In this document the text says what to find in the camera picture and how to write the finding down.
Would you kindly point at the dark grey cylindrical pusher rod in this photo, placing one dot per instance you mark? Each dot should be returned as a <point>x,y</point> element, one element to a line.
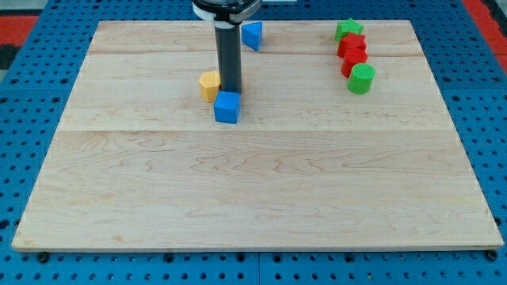
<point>229,58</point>

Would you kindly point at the blue triangle block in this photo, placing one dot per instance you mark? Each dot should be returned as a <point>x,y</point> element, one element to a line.
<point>252,35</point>

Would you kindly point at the yellow pentagon block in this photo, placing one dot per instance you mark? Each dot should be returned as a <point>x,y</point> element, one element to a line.
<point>209,83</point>

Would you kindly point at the blue cube block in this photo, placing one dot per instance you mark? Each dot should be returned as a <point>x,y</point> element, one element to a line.
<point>227,107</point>

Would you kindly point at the green star block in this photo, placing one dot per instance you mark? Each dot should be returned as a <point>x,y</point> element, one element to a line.
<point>344,27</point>

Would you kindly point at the red star block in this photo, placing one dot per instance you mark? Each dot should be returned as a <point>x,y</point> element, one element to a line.
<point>351,41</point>

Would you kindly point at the red hexagon block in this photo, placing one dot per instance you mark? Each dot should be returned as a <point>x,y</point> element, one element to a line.
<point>351,58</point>

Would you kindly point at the green cylinder block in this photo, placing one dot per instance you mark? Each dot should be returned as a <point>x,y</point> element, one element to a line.
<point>361,78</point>

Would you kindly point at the light wooden board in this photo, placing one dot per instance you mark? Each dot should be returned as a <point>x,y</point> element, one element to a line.
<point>138,163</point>

